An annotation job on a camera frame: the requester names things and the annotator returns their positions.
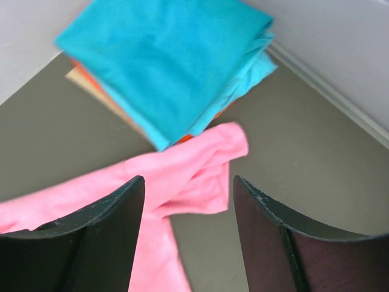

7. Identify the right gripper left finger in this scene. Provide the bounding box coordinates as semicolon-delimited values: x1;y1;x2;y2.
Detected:
1;176;145;291

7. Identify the folded beige t shirt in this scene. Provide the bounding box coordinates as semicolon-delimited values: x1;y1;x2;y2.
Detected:
65;66;147;139

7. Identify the folded turquoise t shirt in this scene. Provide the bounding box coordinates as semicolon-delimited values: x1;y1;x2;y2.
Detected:
55;1;276;151

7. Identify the folded orange t shirt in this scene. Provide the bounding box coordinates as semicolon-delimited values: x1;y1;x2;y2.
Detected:
70;59;238;144

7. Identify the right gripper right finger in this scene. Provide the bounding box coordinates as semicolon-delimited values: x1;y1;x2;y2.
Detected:
233;176;388;291

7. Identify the pink t shirt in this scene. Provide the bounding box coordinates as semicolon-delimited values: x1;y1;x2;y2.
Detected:
1;123;249;291

